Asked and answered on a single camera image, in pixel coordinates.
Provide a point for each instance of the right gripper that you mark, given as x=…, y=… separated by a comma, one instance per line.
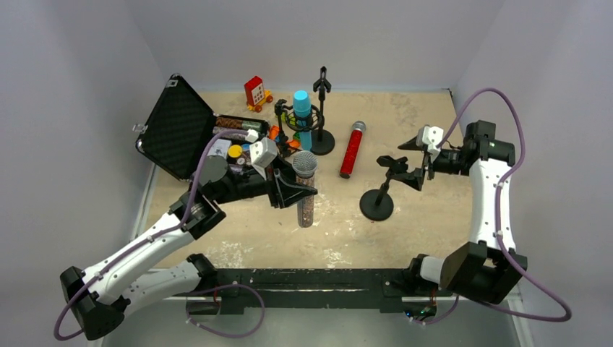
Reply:
x=428, y=163

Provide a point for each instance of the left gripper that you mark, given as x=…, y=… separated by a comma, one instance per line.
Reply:
x=277, y=187

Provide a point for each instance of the black round-base mic stand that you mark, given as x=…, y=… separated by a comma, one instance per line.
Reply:
x=377, y=204

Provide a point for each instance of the blue toy microphone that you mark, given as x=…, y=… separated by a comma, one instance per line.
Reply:
x=302, y=109

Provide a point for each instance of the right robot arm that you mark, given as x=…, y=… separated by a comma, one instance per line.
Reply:
x=479, y=269

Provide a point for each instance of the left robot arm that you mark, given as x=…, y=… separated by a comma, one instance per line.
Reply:
x=103, y=295

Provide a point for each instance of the tall black mic stand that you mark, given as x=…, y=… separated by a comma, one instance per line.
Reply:
x=322, y=141

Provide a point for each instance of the red glitter microphone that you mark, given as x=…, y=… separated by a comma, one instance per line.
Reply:
x=352, y=150

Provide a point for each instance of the red toy block house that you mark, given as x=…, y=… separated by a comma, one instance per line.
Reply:
x=256, y=94

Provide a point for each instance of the black poker chip case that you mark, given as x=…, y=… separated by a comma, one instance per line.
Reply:
x=180, y=125

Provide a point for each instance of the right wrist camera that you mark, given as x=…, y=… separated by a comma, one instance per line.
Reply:
x=428, y=140

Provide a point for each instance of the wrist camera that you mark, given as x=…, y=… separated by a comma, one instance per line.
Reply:
x=428, y=140
x=262, y=154

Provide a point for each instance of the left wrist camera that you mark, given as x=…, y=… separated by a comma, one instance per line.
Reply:
x=262, y=154

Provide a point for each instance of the black base frame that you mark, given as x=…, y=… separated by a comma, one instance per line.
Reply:
x=388, y=290

